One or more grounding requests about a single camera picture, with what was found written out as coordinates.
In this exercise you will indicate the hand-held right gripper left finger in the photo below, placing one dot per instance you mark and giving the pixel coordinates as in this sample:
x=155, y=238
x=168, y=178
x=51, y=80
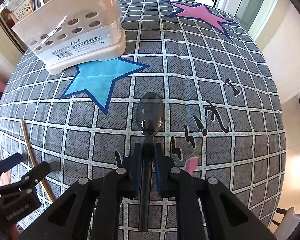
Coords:
x=139, y=170

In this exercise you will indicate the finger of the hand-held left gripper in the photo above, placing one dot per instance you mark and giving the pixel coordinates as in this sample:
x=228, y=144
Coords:
x=11, y=161
x=38, y=172

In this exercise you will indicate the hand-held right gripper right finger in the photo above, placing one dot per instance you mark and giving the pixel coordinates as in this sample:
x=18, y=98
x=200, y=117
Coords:
x=157, y=170

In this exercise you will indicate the plain wooden chopstick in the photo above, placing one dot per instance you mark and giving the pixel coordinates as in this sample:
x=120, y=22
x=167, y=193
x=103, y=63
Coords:
x=27, y=145

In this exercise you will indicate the black plastic spoon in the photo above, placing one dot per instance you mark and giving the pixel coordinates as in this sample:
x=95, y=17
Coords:
x=150, y=115

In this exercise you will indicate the beige plastic utensil holder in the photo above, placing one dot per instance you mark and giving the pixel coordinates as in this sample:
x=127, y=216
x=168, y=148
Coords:
x=90, y=37

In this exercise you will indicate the grey checked star tablecloth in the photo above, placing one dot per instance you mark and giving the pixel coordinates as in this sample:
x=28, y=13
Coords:
x=215, y=92

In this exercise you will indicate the white lattice storage rack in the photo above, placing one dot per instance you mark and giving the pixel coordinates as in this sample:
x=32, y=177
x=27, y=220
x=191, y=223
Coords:
x=21, y=11

